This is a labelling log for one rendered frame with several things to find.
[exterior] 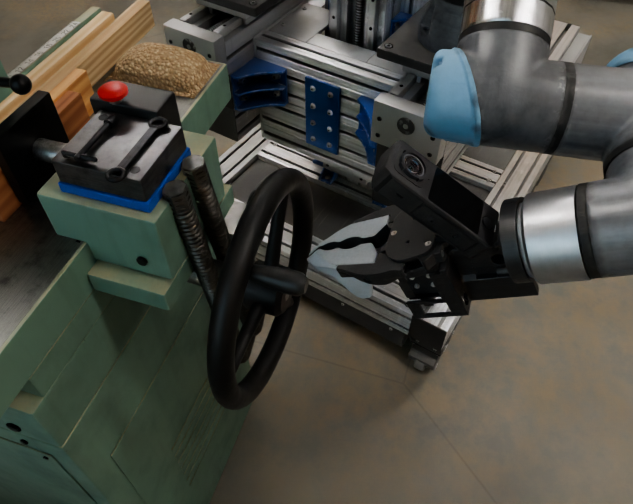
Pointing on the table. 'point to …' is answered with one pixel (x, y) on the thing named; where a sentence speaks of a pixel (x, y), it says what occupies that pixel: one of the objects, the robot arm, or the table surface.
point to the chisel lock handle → (19, 83)
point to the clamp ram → (28, 145)
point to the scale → (43, 49)
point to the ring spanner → (136, 150)
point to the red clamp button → (112, 91)
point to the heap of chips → (164, 68)
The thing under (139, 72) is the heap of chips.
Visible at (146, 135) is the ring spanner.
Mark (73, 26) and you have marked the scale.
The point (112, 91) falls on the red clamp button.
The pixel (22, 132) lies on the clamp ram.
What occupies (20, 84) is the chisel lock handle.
